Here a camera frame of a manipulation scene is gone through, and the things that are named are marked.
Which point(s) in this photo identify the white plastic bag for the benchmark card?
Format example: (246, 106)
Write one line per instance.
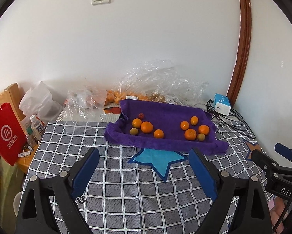
(39, 101)

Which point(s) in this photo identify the small orange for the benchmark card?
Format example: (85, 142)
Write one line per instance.
(158, 133)

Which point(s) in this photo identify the plastic bottle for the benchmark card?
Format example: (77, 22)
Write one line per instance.
(37, 127)

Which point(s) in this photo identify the red paper bag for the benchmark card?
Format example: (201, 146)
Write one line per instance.
(12, 136)

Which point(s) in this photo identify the brown wooden door frame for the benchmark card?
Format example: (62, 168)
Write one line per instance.
(242, 51)

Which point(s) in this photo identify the purple towel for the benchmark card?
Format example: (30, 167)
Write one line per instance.
(166, 117)

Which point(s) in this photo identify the small kumquat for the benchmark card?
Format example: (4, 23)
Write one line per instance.
(194, 120)

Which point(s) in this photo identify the fruit printed box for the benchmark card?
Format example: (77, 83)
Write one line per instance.
(112, 108)

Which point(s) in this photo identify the right hand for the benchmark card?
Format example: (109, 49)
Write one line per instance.
(275, 214)

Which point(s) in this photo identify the large orange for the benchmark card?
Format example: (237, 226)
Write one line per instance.
(203, 129)

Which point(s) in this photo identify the mandarin with spots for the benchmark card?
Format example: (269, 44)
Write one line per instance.
(190, 134)

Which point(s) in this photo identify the white blue charger box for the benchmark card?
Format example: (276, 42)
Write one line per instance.
(222, 104)

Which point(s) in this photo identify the clear plastic bag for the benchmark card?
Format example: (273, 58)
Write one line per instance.
(158, 81)

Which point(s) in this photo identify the wooden chair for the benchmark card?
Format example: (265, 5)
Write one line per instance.
(12, 95)

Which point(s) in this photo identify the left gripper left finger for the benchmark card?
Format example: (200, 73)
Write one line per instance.
(35, 214)

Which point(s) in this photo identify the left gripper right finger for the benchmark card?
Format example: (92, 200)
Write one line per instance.
(251, 214)

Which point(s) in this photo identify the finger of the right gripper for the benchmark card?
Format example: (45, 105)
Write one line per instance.
(266, 163)
(284, 151)

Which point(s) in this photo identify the green kiwi fruit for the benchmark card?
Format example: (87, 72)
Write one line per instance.
(201, 137)

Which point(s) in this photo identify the grey checkered tablecloth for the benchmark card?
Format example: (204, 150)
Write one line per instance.
(122, 197)

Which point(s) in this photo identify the small red fruit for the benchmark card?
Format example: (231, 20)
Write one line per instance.
(141, 116)

